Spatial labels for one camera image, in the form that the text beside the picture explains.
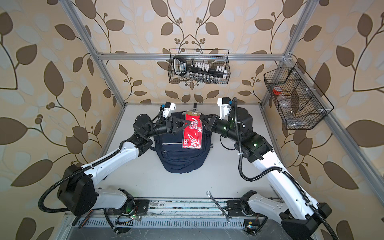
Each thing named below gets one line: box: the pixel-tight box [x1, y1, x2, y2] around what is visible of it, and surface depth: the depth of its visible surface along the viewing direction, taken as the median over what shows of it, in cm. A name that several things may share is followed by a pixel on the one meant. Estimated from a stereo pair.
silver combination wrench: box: [206, 190, 233, 223], surface depth 75 cm
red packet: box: [182, 110, 203, 150], surface depth 65 cm
